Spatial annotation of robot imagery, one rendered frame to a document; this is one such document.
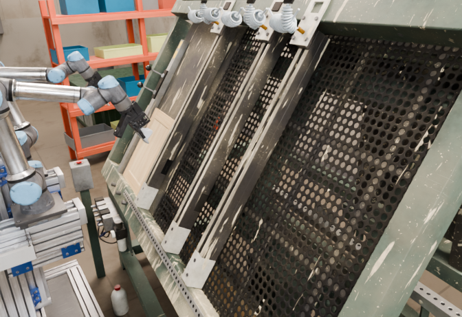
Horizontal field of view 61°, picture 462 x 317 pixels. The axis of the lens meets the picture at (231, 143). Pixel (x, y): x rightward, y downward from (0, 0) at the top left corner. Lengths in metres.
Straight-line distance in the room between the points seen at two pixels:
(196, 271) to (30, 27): 9.69
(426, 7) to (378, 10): 0.16
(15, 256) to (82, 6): 3.46
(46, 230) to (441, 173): 1.71
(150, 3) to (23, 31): 5.98
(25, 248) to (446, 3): 1.82
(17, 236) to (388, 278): 1.60
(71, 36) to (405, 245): 10.44
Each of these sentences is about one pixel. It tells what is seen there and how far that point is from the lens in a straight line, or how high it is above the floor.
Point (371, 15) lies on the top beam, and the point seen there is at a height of 1.88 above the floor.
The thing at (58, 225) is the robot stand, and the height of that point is 0.94.
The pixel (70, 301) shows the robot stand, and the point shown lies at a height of 0.21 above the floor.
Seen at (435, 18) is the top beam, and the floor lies 1.87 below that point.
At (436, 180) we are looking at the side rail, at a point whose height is 1.53.
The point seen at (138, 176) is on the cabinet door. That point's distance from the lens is 2.40.
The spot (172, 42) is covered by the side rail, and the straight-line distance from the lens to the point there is 2.80.
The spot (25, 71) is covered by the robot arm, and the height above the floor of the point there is 1.62.
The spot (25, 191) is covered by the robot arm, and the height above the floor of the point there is 1.22.
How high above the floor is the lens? 1.96
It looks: 21 degrees down
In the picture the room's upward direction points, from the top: 2 degrees counter-clockwise
